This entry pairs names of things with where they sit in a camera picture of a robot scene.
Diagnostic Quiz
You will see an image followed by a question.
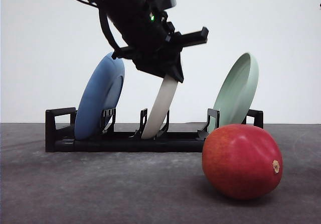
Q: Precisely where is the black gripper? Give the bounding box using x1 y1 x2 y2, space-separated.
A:
111 14 209 82

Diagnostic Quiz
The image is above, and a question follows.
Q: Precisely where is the white plate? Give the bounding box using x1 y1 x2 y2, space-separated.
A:
141 78 178 139

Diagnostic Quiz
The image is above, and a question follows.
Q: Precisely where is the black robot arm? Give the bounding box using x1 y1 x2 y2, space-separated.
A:
95 0 209 83

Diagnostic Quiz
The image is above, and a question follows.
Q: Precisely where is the blue plate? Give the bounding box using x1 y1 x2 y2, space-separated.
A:
74 56 125 140

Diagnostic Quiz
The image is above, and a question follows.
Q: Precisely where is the mint green plate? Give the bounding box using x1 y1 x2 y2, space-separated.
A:
209 53 259 132

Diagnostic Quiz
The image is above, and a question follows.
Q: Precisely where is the black plate rack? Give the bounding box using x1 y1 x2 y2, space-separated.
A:
45 107 264 153

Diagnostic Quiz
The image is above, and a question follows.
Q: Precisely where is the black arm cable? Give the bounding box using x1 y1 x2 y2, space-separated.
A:
81 0 120 51

